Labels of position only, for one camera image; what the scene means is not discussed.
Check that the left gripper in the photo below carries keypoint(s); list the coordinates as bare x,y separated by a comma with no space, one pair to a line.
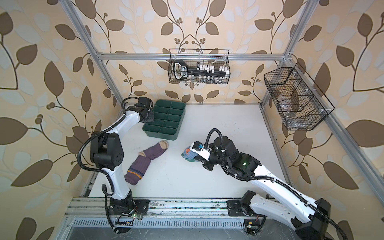
151,117

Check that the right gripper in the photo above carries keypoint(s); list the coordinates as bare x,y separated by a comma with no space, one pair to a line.
208,165

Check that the green divided plastic tray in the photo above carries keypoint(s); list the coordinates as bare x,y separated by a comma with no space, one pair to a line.
168,117

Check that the blue orange striped sock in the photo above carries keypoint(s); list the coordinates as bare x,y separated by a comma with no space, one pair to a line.
189,155

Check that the purple sock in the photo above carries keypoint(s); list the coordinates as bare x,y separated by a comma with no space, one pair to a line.
139,167

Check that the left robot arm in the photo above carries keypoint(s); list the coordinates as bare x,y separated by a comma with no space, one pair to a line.
103,153

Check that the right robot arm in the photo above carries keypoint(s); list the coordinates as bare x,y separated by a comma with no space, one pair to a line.
308,217

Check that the black socket set holder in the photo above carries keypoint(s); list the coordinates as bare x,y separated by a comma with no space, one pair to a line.
183,71

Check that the back wire basket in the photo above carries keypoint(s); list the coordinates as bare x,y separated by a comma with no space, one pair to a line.
216,57

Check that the wire basket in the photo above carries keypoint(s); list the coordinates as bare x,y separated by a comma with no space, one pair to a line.
301,106
216,57

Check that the right wire basket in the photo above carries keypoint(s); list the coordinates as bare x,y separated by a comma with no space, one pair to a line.
301,106

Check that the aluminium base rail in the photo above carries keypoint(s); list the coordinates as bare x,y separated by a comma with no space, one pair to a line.
175,213

